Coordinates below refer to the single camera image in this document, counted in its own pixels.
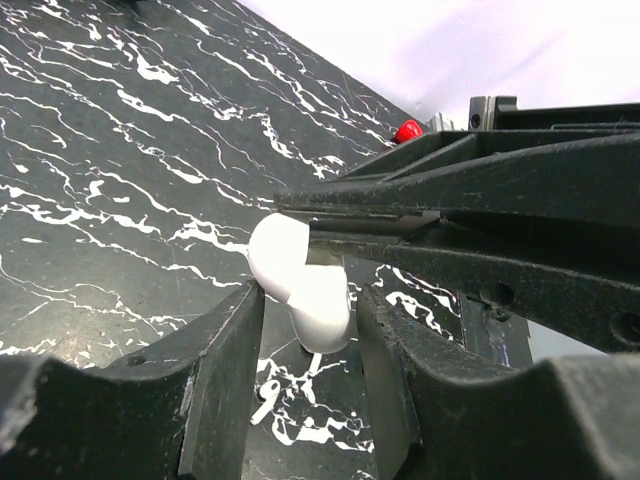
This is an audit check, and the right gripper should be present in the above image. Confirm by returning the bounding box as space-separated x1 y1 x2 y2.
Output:
274 96 639 220

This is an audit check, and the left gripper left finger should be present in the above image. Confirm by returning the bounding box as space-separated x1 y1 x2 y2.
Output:
1 281 265 479

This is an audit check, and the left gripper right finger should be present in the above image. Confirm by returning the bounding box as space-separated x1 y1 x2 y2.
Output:
357 286 639 479

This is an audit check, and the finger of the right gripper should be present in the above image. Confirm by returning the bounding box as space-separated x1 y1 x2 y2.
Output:
310 218 639 353

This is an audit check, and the white earbud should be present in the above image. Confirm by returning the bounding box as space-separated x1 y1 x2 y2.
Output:
397 210 440 234
250 380 281 426

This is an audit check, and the white round disc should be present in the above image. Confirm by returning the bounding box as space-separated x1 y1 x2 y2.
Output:
247 213 351 354

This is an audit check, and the aluminium rail frame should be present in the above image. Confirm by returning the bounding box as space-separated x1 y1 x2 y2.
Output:
426 112 467 132

